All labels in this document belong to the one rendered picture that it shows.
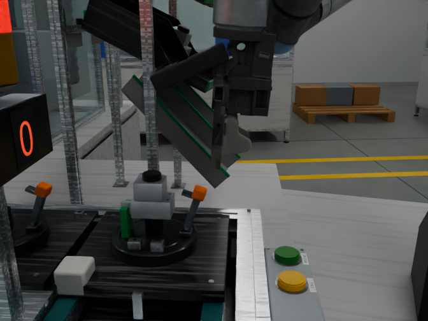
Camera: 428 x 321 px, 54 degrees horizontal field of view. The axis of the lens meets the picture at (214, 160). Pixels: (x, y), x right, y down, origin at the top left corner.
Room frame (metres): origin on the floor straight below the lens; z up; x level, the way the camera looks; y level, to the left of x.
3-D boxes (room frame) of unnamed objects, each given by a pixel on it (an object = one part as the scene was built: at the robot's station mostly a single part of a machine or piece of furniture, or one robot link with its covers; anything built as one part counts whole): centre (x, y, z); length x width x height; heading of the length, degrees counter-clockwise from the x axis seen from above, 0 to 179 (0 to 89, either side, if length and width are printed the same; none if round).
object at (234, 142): (0.61, -0.03, 1.14); 0.06 x 0.03 x 0.09; 89
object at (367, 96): (5.92, -1.81, 0.20); 1.20 x 0.80 x 0.41; 95
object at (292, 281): (0.52, -0.11, 0.96); 0.04 x 0.04 x 0.02
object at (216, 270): (0.62, 0.10, 0.96); 0.24 x 0.24 x 0.02; 86
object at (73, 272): (0.53, 0.20, 0.97); 0.05 x 0.05 x 0.04; 86
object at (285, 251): (0.59, -0.12, 0.96); 0.04 x 0.04 x 0.02
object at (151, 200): (0.62, 0.11, 1.06); 0.08 x 0.04 x 0.07; 86
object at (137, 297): (0.49, 0.11, 0.95); 0.01 x 0.01 x 0.04; 86
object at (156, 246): (0.57, 0.09, 1.00); 0.02 x 0.01 x 0.02; 86
